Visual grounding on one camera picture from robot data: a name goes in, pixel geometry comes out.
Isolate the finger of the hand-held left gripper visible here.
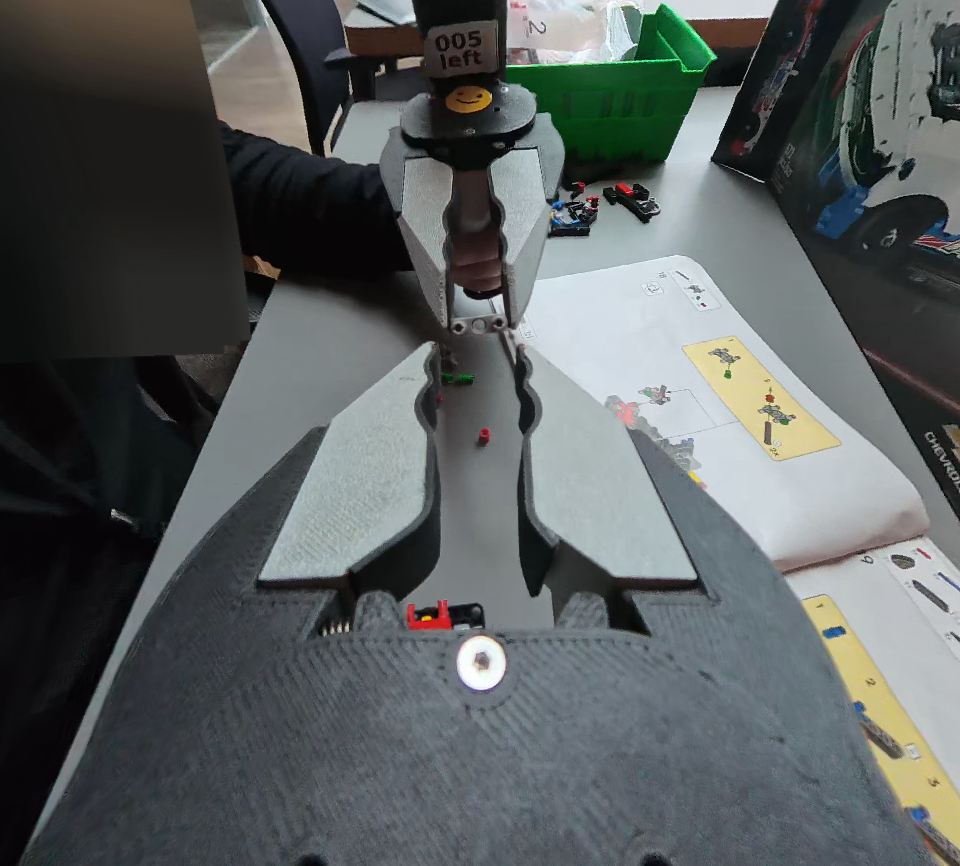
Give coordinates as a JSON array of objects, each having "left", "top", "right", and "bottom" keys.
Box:
[
  {"left": 487, "top": 116, "right": 565, "bottom": 327},
  {"left": 380, "top": 127, "right": 455, "bottom": 335}
]

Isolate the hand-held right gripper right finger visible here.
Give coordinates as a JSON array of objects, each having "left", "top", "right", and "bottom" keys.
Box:
[{"left": 513, "top": 343, "right": 701, "bottom": 599}]

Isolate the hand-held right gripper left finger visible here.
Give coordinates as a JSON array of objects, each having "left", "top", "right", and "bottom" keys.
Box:
[{"left": 257, "top": 341, "right": 444, "bottom": 593}]

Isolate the person's left forearm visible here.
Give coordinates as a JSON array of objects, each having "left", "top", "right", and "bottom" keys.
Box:
[{"left": 221, "top": 122, "right": 410, "bottom": 275}]

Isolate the pile of small lego pieces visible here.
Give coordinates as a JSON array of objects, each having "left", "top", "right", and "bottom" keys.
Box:
[{"left": 549, "top": 182, "right": 603, "bottom": 239}]

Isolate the black lego beam red end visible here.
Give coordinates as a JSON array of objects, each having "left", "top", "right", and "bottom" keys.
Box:
[{"left": 603, "top": 182, "right": 661, "bottom": 224}]

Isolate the black red lego assembly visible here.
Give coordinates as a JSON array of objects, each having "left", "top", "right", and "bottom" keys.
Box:
[{"left": 406, "top": 600, "right": 486, "bottom": 631}]

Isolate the lego set box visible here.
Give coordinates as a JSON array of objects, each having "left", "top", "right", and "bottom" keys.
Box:
[{"left": 711, "top": 0, "right": 960, "bottom": 515}]

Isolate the person's left hand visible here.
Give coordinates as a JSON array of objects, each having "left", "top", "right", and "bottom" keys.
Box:
[{"left": 450, "top": 236, "right": 504, "bottom": 297}]

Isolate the grey plastic pouch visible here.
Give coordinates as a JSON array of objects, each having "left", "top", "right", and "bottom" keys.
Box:
[{"left": 343, "top": 0, "right": 417, "bottom": 27}]

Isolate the green plastic bin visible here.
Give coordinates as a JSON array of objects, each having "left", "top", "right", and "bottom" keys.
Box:
[{"left": 506, "top": 4, "right": 717, "bottom": 164}]

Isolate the black office chair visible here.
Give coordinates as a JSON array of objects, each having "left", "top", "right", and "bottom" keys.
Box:
[{"left": 206, "top": 0, "right": 354, "bottom": 155}]

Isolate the thick open instruction booklet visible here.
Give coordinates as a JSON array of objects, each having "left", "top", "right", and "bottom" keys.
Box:
[{"left": 517, "top": 255, "right": 931, "bottom": 575}]

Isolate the person's black clothing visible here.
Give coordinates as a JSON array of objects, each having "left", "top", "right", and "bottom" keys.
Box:
[{"left": 0, "top": 349, "right": 249, "bottom": 866}]

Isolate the flat instruction booklet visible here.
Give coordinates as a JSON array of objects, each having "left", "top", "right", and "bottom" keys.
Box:
[{"left": 783, "top": 536, "right": 960, "bottom": 866}]

